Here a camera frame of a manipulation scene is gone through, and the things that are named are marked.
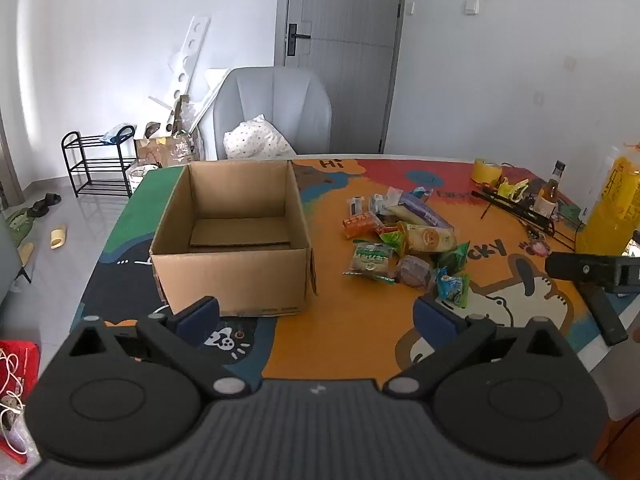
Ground green bread packet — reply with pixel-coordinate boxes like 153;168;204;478
343;241;397;284

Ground yellow green packets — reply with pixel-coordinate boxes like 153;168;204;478
497;177;532;202

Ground dark slippers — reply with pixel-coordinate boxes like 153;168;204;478
27;192;63;219

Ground small green snack packet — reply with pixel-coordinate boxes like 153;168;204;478
377;224;407;251

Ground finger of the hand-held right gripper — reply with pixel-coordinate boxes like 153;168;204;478
544;252;622;287

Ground black door handle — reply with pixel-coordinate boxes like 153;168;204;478
286;22;312;57

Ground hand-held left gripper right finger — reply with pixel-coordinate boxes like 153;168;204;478
384;294;572;402

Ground long purple snack packet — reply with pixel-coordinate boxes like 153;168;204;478
397;192;454;232

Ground glass bottle with black cap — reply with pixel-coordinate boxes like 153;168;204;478
532;161;567;219

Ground white board with holes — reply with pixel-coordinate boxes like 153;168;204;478
167;15;211;134

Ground white dotted pillow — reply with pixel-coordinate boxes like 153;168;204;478
222;114;299;161

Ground grey upholstered chair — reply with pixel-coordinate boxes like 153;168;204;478
214;66;334;161

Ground dark green snack packet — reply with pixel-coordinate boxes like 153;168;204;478
436;241;471;274

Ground orange snack packet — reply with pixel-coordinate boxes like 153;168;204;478
342;210;385;240

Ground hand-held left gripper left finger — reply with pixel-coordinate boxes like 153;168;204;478
65;296;251;401

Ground beige yellow snack packet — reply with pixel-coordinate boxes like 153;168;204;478
400;222;459;256

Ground grey door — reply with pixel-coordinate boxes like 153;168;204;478
274;0;409;156

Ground red bag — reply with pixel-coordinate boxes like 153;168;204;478
0;340;42;463

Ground blue item on shoe rack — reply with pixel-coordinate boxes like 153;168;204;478
99;123;135;144

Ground cardboard box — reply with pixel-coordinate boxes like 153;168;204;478
149;159;319;319

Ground large yellow bottle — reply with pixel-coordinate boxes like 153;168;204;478
575;144;640;257

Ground white cable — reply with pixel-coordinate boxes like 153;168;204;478
0;349;28;458

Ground blue green snack packet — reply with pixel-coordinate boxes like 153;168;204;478
435;267;472;310

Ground white plastic bag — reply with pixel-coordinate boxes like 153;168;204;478
127;162;162;194

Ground green floor item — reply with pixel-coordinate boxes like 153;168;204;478
4;207;32;249

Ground yellow tape roll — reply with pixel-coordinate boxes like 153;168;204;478
471;158;505;189

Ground colourful printed table mat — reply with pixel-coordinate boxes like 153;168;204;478
70;154;637;397

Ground round purple snack packet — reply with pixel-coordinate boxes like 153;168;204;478
397;255;437;292

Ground black shoe rack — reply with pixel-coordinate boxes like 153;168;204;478
61;125;139;199

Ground clear white snack packet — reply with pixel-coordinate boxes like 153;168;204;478
369;187;404;216

